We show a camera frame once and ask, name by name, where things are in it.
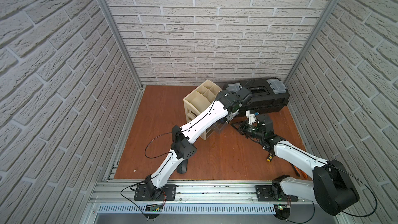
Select transparent grey top drawer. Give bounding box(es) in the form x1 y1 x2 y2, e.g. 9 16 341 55
207 118 230 133

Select beige drawer organizer cabinet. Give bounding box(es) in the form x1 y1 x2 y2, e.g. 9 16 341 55
181 80 225 144

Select black computer mouse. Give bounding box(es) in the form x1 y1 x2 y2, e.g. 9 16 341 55
176 160 188 174

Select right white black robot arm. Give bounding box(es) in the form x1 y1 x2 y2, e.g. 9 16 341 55
232 114 360 216

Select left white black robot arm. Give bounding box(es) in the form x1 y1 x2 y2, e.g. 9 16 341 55
143 84 253 200

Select yellow black screwdriver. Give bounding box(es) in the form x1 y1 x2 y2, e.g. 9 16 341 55
266 153 275 162

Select black plastic toolbox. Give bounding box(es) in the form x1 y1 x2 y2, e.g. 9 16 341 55
222 77 290 117

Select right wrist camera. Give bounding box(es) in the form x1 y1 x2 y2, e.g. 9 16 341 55
246 111 259 125

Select orange handled pliers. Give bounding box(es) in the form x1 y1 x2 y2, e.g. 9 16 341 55
291 164 308 179

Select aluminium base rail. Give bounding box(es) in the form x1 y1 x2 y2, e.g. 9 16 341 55
89 180 317 216

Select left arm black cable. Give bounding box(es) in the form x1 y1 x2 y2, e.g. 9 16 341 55
143 132 175 160

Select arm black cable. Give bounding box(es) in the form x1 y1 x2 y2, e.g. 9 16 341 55
143 132 175 160
338 167 378 218

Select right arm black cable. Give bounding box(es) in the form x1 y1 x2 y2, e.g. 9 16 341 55
338 167 378 218

